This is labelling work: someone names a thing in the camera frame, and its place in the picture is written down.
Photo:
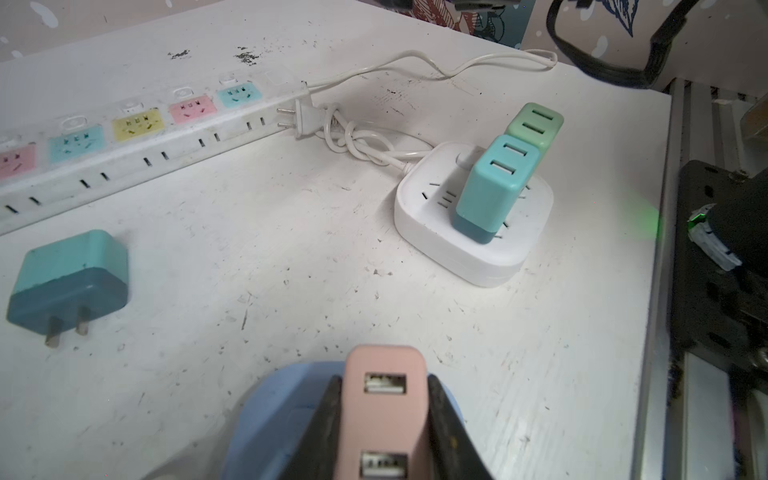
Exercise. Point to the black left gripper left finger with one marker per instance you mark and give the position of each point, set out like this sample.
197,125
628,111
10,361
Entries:
316,454

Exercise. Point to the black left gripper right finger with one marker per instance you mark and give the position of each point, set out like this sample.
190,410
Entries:
454,454

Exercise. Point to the pink plug adapter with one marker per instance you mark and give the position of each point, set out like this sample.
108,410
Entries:
384,415

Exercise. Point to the white square power socket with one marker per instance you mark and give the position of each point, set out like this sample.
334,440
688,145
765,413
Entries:
450,207

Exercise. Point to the teal plug adapter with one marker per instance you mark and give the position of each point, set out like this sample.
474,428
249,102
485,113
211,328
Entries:
494,184
69,283

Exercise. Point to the green plug adapter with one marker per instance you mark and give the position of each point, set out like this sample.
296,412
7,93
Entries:
536,125

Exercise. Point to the white long power strip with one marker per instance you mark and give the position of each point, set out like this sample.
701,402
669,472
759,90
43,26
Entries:
60,165

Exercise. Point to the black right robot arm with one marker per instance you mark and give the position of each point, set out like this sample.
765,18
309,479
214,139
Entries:
719,292

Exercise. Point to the blue square power socket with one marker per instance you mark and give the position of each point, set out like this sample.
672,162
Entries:
275,417

